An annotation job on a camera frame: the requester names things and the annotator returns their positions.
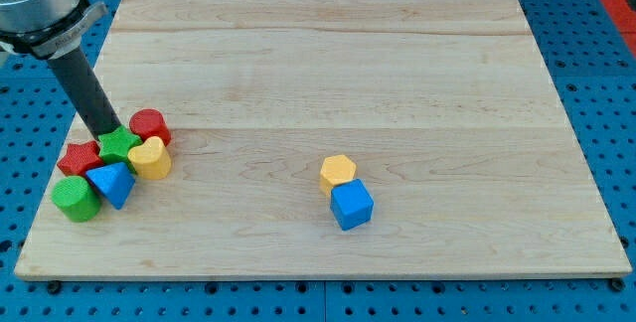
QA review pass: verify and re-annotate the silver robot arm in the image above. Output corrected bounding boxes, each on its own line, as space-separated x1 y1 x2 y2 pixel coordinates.
1 0 107 60

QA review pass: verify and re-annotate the yellow hexagon block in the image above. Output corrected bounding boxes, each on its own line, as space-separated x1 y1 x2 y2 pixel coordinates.
319 154 357 197

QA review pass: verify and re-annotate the blue cube block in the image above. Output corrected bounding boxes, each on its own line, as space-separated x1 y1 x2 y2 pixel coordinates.
330 179 375 231

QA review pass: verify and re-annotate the wooden board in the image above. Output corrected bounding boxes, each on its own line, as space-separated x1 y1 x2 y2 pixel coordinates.
15 0 632 281

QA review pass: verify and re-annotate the yellow heart block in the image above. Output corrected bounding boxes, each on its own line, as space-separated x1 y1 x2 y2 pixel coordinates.
127 136 172 180

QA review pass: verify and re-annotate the red cylinder block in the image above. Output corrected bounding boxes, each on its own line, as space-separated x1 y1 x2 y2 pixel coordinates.
128 108 172 146

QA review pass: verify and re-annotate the green star block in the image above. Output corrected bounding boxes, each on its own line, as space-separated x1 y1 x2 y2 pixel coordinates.
98 125 142 174

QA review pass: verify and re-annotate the blue triangle block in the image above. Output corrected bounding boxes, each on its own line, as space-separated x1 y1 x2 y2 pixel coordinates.
86 162 135 210

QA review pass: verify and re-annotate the red star block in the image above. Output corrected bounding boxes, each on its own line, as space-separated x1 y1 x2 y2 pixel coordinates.
57 140 104 177

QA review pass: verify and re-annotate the green cylinder block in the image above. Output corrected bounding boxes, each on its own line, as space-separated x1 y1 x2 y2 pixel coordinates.
51 176 101 223

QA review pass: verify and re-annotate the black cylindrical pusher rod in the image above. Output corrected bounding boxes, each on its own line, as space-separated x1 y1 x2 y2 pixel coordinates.
48 47 121 138

